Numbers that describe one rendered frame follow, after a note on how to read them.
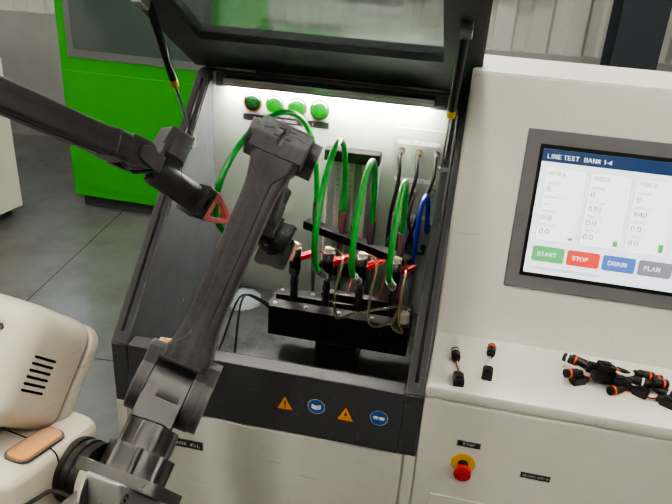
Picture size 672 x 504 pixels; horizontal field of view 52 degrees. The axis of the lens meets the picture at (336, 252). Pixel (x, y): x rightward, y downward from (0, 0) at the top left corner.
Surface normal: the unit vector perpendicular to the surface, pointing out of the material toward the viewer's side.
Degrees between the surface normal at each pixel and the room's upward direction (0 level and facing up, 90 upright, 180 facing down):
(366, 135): 90
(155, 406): 44
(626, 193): 76
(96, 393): 0
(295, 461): 90
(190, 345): 65
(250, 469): 90
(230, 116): 90
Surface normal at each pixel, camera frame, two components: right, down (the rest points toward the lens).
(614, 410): 0.06, -0.90
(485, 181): -0.19, 0.19
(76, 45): -0.23, 0.41
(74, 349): 0.92, 0.22
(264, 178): 0.07, 0.03
